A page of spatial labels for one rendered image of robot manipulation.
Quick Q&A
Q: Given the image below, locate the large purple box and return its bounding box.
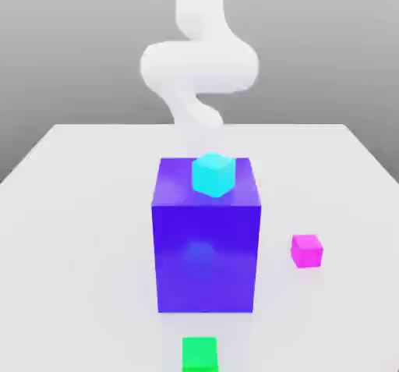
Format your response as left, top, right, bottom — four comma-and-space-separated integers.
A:
150, 157, 262, 314

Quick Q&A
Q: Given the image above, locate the small magenta cube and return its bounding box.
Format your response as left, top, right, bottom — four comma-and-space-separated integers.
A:
290, 234, 324, 269

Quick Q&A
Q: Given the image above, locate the small green cube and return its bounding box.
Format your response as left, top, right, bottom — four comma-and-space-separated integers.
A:
181, 336, 219, 372

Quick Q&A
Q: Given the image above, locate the small cyan cube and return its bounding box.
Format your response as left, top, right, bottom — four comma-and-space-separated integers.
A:
191, 151, 237, 199

